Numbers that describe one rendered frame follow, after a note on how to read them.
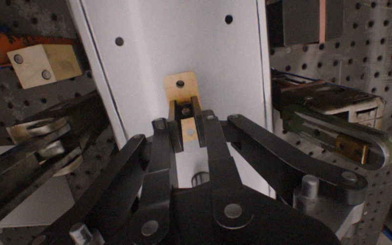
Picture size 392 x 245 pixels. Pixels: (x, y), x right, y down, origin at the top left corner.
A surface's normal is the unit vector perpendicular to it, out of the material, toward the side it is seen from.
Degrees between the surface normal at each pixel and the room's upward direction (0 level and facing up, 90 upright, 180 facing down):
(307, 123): 78
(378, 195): 0
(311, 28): 0
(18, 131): 0
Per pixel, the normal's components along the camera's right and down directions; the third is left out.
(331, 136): -0.94, 0.27
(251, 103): 0.08, 0.35
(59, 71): 0.98, -0.20
